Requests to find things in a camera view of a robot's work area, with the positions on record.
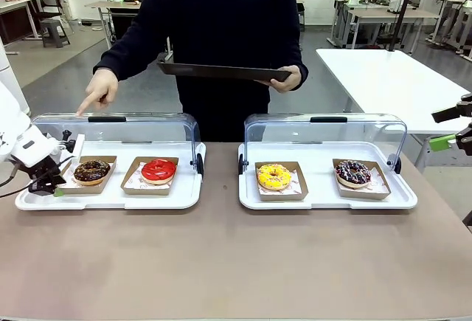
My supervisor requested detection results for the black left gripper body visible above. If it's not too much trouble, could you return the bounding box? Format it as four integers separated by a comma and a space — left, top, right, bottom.
10, 153, 62, 184

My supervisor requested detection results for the chocolate glazed sprinkle donut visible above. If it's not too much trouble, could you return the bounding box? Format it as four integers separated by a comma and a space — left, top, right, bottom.
73, 159, 111, 186

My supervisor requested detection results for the brown cardboard donut box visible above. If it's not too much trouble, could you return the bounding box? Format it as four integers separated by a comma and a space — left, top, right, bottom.
120, 156, 180, 196
254, 161, 309, 202
331, 157, 392, 201
58, 155, 118, 195

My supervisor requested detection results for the black serving tray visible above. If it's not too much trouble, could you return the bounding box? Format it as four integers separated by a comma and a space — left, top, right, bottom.
156, 61, 293, 86

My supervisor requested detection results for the person right forearm black sleeve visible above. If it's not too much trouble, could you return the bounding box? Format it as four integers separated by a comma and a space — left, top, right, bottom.
92, 21, 163, 82

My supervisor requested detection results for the person left forearm black sleeve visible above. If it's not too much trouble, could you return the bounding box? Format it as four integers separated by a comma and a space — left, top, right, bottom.
285, 35, 310, 89

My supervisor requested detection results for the red glazed donut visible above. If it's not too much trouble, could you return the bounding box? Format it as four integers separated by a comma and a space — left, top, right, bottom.
139, 158, 178, 185

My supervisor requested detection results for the chocolate sprinkled donut right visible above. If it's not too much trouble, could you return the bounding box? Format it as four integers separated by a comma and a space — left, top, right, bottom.
334, 159, 372, 189

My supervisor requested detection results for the yellow glazed sprinkle donut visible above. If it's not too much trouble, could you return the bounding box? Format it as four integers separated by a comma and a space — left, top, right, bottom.
257, 163, 292, 192

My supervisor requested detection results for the person torso black Fila sweater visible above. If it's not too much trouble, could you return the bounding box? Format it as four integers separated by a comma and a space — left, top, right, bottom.
110, 0, 307, 143

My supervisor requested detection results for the person right hand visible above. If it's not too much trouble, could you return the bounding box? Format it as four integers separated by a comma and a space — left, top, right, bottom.
75, 68, 119, 118

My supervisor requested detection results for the person left hand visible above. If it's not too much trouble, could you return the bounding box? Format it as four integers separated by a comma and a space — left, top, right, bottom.
270, 65, 303, 94

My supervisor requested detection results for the white printed paper liner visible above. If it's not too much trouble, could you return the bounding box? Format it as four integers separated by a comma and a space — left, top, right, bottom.
60, 165, 80, 190
123, 176, 171, 191
257, 173, 305, 196
341, 168, 390, 195

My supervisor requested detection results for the white display tray base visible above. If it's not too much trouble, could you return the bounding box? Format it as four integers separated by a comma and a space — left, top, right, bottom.
237, 140, 419, 210
14, 139, 207, 211

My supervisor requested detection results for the white side table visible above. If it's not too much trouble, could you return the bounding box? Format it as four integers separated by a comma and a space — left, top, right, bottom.
316, 47, 472, 173

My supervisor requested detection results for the white lab desk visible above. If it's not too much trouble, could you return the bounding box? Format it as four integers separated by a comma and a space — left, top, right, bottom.
427, 0, 472, 56
0, 0, 44, 56

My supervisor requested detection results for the beige lab table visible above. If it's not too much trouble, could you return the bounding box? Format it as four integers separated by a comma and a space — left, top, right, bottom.
342, 7, 440, 55
84, 0, 143, 51

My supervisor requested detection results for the clear display case lid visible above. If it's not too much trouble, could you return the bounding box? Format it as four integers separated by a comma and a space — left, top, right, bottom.
243, 113, 409, 169
31, 112, 202, 182

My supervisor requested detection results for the grey plastic step stool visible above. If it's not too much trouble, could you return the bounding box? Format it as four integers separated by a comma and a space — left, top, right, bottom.
39, 18, 71, 48

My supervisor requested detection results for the black office chair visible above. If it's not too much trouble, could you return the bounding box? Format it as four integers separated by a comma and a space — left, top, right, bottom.
38, 0, 69, 23

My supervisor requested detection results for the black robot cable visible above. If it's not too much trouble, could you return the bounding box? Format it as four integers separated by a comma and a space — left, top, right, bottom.
0, 164, 24, 199

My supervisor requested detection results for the wrist camera on white mount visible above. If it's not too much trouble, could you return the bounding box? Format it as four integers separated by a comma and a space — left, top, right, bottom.
60, 128, 86, 160

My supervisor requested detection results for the black camera stand pole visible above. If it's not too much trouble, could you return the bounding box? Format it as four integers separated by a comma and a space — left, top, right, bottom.
386, 0, 420, 55

